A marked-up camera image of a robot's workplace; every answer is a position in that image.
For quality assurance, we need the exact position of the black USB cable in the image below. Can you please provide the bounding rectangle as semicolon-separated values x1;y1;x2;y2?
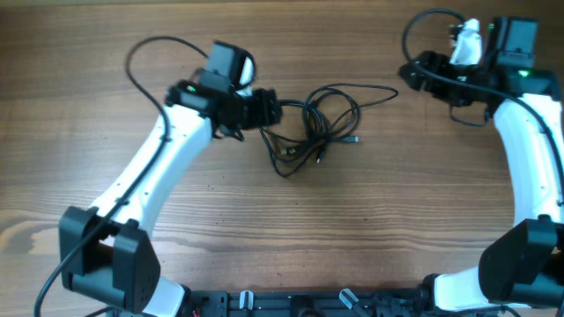
301;87;362;164
299;83;400;151
258;100;336;179

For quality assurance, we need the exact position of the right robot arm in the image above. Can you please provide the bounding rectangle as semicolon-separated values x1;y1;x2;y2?
398;16;563;314

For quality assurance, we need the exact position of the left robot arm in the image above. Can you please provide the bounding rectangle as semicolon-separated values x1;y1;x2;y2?
54;41;282;316

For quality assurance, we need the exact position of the left camera black cable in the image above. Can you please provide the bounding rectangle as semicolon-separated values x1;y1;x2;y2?
33;35;211;317

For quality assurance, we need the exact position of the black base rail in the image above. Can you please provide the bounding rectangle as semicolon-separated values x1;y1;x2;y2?
178;289;430;317

